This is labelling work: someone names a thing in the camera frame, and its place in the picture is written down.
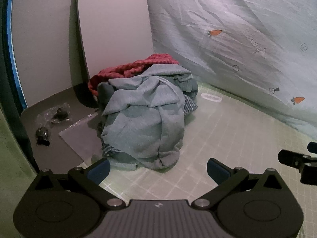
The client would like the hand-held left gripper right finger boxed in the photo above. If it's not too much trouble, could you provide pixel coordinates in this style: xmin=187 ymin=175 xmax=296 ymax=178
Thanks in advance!
xmin=192 ymin=158 xmax=289 ymax=210

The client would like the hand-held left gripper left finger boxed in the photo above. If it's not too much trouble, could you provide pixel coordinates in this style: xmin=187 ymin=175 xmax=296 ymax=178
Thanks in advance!
xmin=31 ymin=158 xmax=123 ymax=210

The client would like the red checked cloth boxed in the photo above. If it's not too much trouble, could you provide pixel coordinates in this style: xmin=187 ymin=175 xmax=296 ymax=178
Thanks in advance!
xmin=88 ymin=53 xmax=180 ymax=97

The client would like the green grid cutting mat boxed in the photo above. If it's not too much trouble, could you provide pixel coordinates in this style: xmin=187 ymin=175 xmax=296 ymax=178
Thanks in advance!
xmin=82 ymin=79 xmax=317 ymax=238

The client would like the clear plastic sleeve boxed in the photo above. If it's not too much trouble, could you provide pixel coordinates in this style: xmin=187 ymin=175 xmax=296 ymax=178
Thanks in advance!
xmin=58 ymin=113 xmax=105 ymax=162

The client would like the grey-blue garment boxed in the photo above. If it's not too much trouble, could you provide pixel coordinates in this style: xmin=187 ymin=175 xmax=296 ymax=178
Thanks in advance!
xmin=97 ymin=64 xmax=192 ymax=171

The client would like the small black parts bag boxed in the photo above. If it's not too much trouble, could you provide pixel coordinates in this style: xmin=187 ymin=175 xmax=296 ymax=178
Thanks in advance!
xmin=35 ymin=126 xmax=52 ymax=146

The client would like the clear bag with black parts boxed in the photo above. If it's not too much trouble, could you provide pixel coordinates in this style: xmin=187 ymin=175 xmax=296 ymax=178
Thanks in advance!
xmin=37 ymin=102 xmax=73 ymax=127

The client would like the grey flat board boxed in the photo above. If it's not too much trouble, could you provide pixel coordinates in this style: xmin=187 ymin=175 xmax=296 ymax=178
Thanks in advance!
xmin=20 ymin=85 xmax=106 ymax=173

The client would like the dark teal garment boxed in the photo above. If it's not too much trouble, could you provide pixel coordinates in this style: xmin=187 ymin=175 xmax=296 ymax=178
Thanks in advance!
xmin=173 ymin=72 xmax=199 ymax=98

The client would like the white rounded board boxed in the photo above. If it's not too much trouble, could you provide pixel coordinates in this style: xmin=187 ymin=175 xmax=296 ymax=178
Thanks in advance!
xmin=75 ymin=0 xmax=153 ymax=109

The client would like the blue-edged dark panel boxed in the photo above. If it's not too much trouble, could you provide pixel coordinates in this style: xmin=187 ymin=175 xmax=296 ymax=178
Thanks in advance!
xmin=0 ymin=0 xmax=38 ymax=174

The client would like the carrot print quilt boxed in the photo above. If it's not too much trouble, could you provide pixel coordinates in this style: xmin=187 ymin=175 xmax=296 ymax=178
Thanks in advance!
xmin=146 ymin=0 xmax=317 ymax=142

